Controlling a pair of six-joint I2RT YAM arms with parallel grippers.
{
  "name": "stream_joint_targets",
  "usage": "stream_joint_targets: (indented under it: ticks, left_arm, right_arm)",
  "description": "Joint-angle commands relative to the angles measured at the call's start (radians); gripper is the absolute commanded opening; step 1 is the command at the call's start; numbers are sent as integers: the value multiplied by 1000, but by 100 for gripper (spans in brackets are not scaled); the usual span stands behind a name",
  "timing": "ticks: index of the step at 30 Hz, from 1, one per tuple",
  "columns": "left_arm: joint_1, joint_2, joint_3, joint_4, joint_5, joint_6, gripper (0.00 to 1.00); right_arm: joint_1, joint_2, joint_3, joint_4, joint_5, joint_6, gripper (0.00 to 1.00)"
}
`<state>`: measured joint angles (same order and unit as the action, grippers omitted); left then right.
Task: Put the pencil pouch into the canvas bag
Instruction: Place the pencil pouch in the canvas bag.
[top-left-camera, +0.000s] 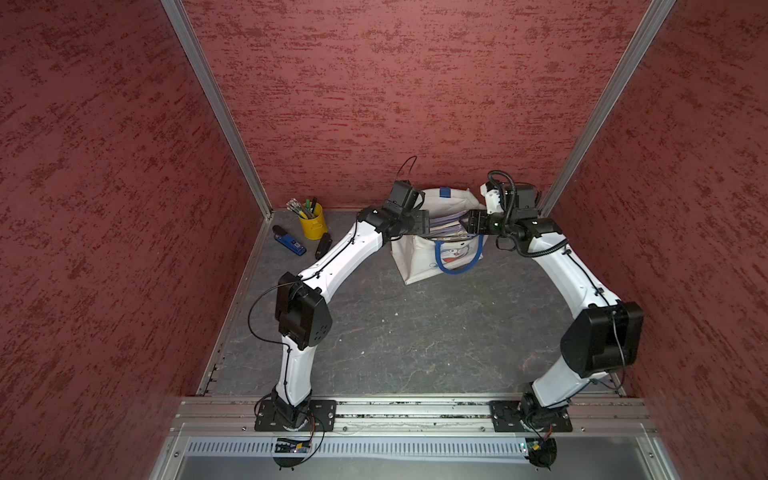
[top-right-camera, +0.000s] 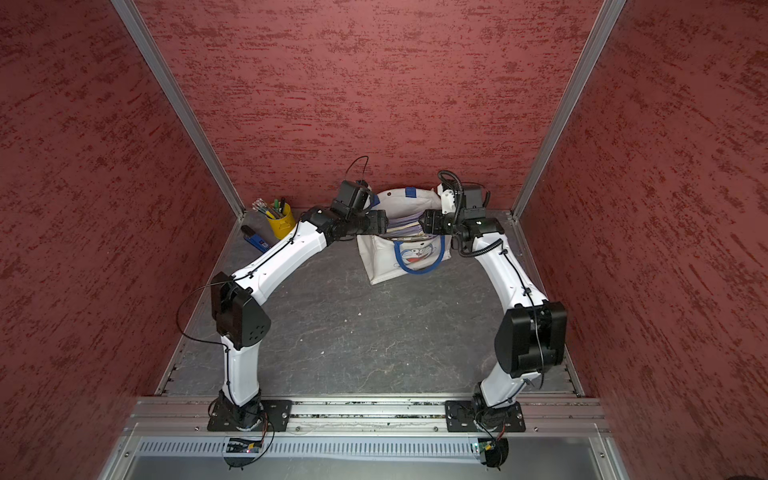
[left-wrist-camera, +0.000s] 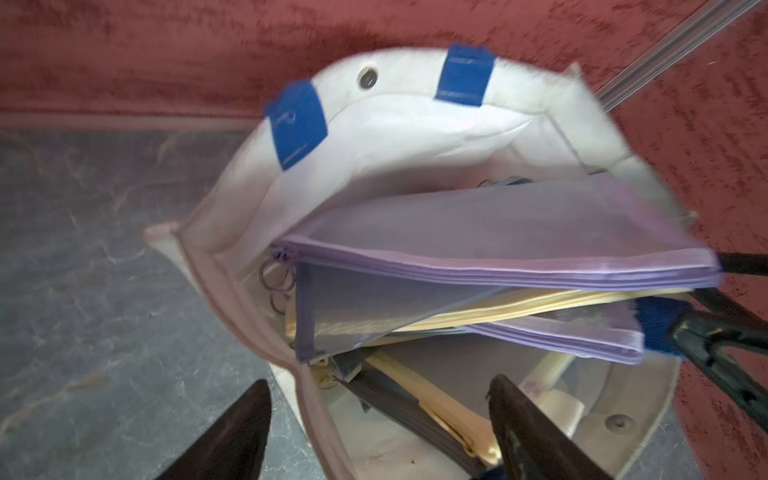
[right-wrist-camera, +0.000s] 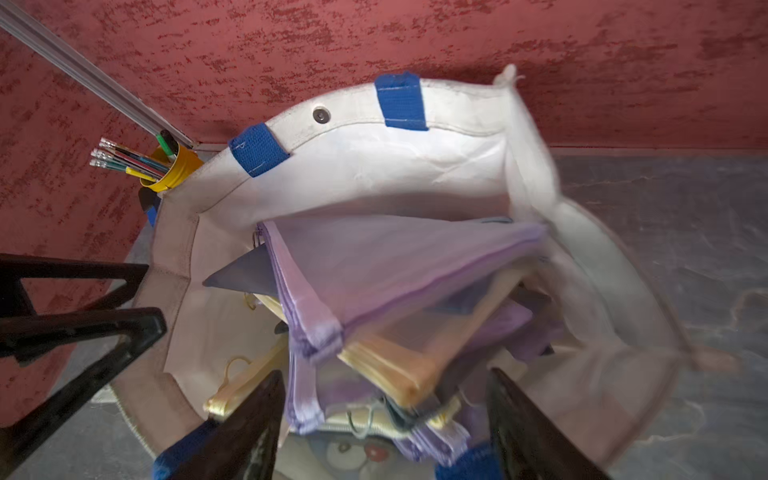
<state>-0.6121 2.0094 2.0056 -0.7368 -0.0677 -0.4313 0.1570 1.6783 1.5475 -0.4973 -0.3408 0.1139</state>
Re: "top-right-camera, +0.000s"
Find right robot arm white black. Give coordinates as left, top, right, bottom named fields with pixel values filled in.
left=419, top=170, right=567, bottom=430

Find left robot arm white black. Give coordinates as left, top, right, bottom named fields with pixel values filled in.
left=178, top=180, right=388, bottom=435

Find white canvas Doraemon tote bag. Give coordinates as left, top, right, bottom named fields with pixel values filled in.
left=357, top=187, right=451, bottom=285

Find yellow pen cup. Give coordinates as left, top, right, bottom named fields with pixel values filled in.
left=267, top=203, right=297, bottom=240

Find pens in cup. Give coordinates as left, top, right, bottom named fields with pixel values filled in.
left=252, top=198, right=285, bottom=220

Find blue stapler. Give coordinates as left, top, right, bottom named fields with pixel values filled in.
left=240, top=225, right=271, bottom=253

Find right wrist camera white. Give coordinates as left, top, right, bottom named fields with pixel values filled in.
left=436, top=184, right=458, bottom=215

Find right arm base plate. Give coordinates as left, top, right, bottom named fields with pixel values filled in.
left=444, top=400, right=526, bottom=434

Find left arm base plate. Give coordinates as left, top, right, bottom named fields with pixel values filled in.
left=207, top=396, right=293, bottom=433

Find right corner aluminium post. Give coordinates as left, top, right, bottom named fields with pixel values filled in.
left=511, top=0, right=626, bottom=223

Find corner aluminium post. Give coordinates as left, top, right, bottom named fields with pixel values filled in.
left=511, top=0, right=626, bottom=223
left=111, top=0, right=246, bottom=220

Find left corner aluminium post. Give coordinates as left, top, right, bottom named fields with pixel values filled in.
left=111, top=0, right=246, bottom=220

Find aluminium front rail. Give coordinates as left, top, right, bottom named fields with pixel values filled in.
left=122, top=394, right=613, bottom=438

